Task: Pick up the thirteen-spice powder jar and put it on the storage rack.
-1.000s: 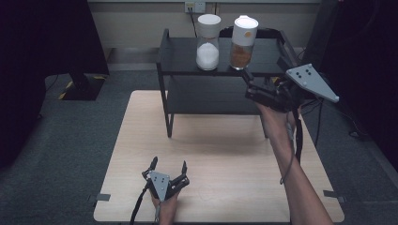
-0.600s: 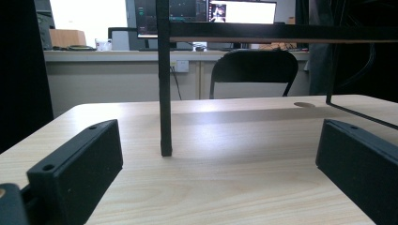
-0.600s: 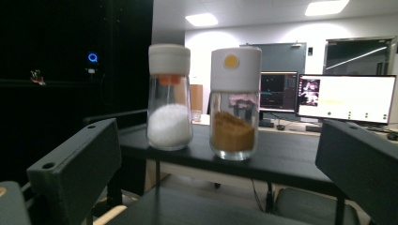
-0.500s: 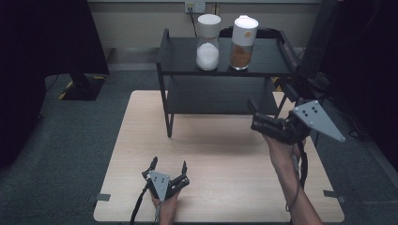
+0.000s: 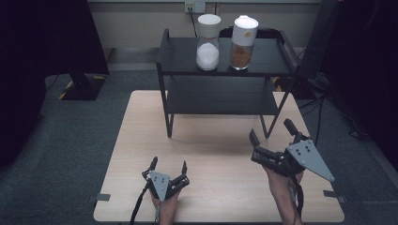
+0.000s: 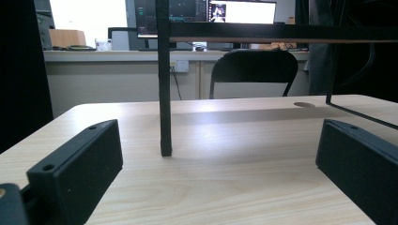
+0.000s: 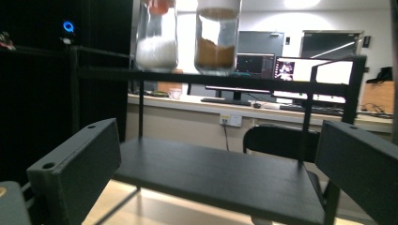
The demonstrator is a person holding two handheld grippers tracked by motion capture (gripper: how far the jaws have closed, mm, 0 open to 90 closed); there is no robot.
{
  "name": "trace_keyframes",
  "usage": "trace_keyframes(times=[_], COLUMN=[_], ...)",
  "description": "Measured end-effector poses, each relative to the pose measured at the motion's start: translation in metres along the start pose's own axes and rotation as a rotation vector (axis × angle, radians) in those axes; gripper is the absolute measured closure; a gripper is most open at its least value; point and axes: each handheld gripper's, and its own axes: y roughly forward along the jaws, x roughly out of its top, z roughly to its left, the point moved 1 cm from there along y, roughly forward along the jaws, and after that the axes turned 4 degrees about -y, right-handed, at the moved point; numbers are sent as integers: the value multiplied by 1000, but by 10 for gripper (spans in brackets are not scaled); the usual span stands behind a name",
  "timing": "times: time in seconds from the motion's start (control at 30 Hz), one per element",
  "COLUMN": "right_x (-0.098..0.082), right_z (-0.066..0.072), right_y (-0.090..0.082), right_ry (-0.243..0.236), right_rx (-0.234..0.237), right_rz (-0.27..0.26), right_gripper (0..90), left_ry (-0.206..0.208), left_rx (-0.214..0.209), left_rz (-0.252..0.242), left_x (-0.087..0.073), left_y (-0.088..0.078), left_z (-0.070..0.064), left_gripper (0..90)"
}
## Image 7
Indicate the black bag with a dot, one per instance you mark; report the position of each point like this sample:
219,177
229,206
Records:
383,75

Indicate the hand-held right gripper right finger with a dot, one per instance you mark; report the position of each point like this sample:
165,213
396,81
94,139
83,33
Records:
359,168

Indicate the black two-tier shelf rack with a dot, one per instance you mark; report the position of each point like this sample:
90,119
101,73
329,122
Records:
219,175

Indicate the bright computer monitor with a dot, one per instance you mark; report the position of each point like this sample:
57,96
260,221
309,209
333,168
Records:
331,70

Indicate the small pink cup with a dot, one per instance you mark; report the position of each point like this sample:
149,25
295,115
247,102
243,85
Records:
175,93

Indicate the long white counter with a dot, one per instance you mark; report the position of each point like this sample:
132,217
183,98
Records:
187,101

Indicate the dark computer monitor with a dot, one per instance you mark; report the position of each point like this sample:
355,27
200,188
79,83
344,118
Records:
255,64

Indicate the brown cardboard box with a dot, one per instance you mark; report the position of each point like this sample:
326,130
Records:
377,97

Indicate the black chair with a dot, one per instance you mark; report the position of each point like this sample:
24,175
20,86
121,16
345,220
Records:
272,140

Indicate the glass jar with white powder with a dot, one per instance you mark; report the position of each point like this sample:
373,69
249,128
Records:
156,51

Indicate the glass jar with brown powder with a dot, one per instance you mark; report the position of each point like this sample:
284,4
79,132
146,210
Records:
216,53

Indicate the black keyboard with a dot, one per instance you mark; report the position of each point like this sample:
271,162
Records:
225,101

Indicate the dark curtain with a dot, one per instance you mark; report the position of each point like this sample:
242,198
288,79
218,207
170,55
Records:
37,93

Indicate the white wall socket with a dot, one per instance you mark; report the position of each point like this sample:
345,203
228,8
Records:
231,120

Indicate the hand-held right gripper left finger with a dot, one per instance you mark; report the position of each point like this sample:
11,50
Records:
78,165

